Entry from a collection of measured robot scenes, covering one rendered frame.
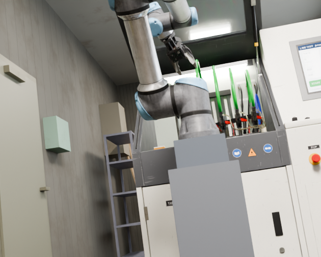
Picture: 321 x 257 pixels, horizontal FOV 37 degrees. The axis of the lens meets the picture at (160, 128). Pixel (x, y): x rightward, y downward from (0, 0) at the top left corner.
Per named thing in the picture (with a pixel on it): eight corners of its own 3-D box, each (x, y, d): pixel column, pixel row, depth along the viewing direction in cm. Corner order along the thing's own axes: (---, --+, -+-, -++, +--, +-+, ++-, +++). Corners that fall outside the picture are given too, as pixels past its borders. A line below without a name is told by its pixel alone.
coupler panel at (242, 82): (242, 130, 265) (233, 76, 271) (242, 130, 269) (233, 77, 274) (265, 126, 263) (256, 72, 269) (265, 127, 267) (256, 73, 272)
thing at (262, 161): (144, 186, 218) (139, 151, 221) (146, 186, 223) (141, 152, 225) (282, 165, 210) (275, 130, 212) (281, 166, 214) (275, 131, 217)
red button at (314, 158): (311, 165, 204) (309, 153, 205) (310, 165, 208) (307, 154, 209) (323, 163, 203) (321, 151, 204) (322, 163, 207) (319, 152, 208)
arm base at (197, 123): (220, 133, 166) (216, 106, 168) (177, 140, 167) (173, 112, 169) (220, 139, 181) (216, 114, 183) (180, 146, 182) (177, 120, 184)
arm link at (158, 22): (168, 16, 193) (169, 7, 202) (141, 22, 195) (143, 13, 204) (172, 34, 197) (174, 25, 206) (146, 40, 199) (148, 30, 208)
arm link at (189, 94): (210, 107, 169) (204, 71, 171) (172, 114, 171) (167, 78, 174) (213, 113, 181) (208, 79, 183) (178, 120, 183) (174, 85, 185)
